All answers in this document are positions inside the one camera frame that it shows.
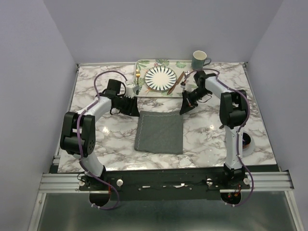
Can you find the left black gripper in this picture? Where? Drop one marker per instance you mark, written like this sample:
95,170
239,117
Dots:
131,110

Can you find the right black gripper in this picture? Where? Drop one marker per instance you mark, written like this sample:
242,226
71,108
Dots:
185,107

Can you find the grey cloth napkin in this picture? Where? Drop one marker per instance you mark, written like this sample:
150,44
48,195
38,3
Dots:
159,133

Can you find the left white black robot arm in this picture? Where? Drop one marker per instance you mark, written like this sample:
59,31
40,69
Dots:
78,137

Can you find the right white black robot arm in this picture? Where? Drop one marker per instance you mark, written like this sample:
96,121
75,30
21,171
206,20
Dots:
234,112

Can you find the bronze knife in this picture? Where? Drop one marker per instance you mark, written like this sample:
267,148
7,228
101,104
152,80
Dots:
176,83

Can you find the silver spoon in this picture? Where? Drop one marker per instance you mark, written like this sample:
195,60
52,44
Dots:
187,74

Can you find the striped white plate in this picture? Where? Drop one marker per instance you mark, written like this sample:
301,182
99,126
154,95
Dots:
160,78

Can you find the floral serving tray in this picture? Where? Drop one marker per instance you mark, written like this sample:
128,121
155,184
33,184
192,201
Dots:
145,64

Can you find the teal ceramic mug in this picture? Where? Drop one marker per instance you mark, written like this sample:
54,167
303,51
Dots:
199,60

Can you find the orange black object on saucer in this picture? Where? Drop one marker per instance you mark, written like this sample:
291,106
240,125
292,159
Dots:
246,140

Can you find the small white saucer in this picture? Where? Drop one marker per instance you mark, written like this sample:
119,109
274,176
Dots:
250,149

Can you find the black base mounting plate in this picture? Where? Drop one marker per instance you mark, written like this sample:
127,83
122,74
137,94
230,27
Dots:
168,184

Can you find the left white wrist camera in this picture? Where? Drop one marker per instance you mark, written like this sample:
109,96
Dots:
131,90

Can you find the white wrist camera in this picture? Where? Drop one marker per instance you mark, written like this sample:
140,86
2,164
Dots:
131,90
184,85

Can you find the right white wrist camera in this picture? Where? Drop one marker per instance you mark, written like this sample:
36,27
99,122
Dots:
184,85

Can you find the gold green-handled fork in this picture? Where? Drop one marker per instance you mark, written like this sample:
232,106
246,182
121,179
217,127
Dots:
137,76

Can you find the aluminium frame rail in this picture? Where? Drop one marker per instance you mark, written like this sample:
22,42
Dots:
68,183

